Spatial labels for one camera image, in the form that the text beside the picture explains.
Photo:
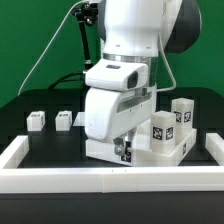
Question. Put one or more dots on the white U-shaped fence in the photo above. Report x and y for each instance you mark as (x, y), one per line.
(14, 179)

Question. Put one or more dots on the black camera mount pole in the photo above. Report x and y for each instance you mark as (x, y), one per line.
(86, 15)

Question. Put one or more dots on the white sheet with tags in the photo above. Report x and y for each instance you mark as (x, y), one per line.
(80, 119)

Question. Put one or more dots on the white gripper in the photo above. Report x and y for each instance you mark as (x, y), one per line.
(110, 114)

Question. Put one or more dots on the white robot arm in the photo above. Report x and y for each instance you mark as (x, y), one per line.
(122, 85)

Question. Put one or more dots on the white square table top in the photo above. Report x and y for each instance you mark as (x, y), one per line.
(140, 155)

